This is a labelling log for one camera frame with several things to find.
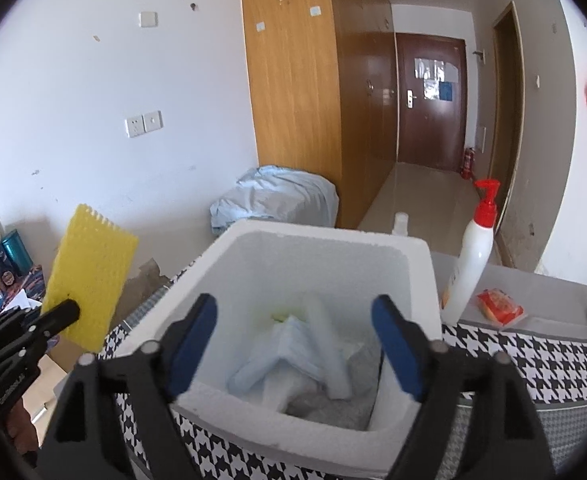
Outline white styrofoam box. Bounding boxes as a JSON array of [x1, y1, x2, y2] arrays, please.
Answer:
[[100, 218, 444, 476]]

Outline grey sock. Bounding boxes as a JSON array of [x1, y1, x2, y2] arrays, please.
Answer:
[[284, 346, 382, 431]]

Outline houndstooth table cloth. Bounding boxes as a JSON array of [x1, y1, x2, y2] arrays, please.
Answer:
[[98, 266, 587, 480]]

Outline blue surgical mask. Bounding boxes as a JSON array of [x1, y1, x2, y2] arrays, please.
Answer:
[[227, 318, 324, 394]]

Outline wall light switch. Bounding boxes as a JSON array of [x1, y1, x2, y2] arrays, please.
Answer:
[[138, 11, 159, 28]]

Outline yellow foam net sleeve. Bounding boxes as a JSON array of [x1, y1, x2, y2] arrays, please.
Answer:
[[42, 204, 138, 353]]

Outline white foam sheet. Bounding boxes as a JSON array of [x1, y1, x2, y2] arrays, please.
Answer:
[[261, 304, 366, 413]]

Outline person left hand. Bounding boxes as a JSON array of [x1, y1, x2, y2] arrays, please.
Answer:
[[7, 400, 38, 455]]

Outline white pump lotion bottle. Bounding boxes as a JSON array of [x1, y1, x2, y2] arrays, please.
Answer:
[[441, 179, 501, 326]]

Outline red fire extinguisher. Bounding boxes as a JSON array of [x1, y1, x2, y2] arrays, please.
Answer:
[[461, 146, 476, 180]]

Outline red snack packet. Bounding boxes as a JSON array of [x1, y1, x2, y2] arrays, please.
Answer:
[[476, 289, 528, 328]]

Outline wall power sockets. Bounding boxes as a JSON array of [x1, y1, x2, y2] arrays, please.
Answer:
[[125, 110, 163, 139]]

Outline green pink plastic bag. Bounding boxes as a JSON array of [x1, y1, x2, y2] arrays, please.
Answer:
[[270, 309, 307, 323]]

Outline white foam stick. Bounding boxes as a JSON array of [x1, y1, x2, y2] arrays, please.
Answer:
[[302, 295, 353, 400]]

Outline side door frame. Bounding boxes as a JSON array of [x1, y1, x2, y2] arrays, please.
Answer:
[[489, 2, 525, 214]]

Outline bottles on floor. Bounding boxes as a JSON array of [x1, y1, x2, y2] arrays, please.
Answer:
[[0, 225, 46, 314]]

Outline blue spray bottle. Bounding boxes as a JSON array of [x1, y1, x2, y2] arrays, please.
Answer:
[[391, 212, 409, 236]]

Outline wooden wardrobe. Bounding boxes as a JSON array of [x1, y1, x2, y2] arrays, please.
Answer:
[[242, 0, 397, 229]]

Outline dark brown entrance door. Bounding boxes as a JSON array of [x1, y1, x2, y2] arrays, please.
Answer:
[[397, 32, 468, 172]]

